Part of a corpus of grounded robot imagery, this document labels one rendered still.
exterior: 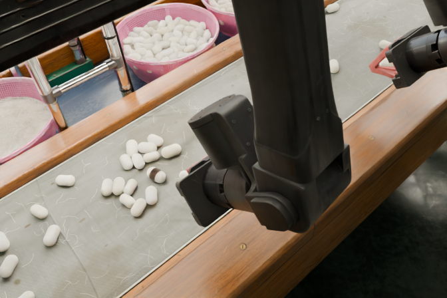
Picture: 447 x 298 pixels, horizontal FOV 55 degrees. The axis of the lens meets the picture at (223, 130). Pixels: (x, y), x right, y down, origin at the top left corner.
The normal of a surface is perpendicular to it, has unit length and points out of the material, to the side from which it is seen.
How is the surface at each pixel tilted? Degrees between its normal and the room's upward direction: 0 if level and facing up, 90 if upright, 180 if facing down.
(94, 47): 90
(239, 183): 62
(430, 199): 0
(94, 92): 0
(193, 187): 50
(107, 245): 0
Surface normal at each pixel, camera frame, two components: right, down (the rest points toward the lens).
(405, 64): 0.44, -0.07
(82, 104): -0.07, -0.70
